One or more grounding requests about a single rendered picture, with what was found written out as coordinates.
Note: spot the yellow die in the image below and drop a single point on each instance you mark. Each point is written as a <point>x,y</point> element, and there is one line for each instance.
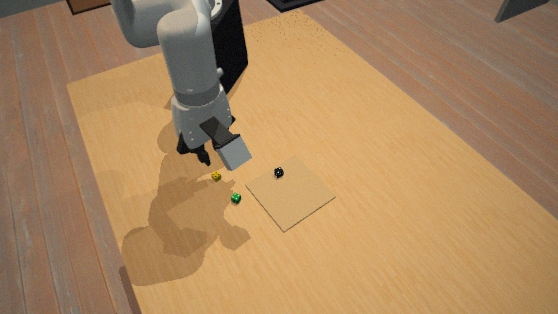
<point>216,176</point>

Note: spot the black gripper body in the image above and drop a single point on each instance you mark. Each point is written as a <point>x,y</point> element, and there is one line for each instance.
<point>186,119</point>

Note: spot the beige flat mat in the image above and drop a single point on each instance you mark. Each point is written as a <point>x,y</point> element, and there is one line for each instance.
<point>292,197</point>

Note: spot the green die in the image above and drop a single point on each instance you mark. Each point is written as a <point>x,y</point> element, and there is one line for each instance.
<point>236,198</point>

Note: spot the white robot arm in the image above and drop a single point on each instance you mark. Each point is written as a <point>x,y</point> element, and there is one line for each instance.
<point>187,46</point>

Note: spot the black die with white pips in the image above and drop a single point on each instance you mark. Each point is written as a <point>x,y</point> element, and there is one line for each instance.
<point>278,172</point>

